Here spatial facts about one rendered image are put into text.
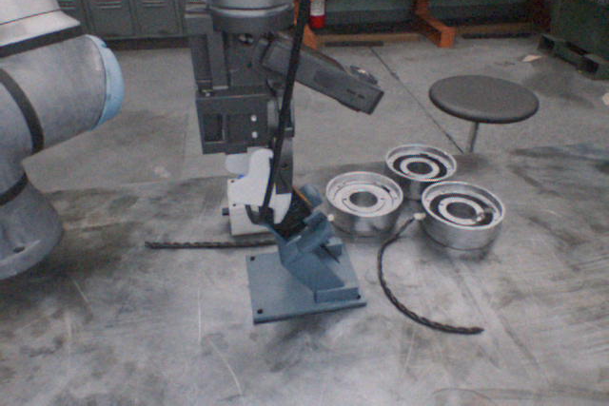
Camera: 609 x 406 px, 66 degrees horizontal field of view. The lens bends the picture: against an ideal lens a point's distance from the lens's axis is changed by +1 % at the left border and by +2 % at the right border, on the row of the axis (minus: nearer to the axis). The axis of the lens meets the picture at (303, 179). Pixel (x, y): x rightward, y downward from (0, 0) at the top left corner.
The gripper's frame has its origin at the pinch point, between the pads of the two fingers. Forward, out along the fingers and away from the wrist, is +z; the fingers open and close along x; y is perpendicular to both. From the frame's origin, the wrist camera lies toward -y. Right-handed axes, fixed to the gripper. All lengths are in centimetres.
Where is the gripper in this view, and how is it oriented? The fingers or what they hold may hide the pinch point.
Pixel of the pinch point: (281, 202)
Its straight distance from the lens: 48.8
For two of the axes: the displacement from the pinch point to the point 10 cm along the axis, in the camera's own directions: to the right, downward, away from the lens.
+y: -9.8, 1.0, -1.6
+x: 1.9, 5.5, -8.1
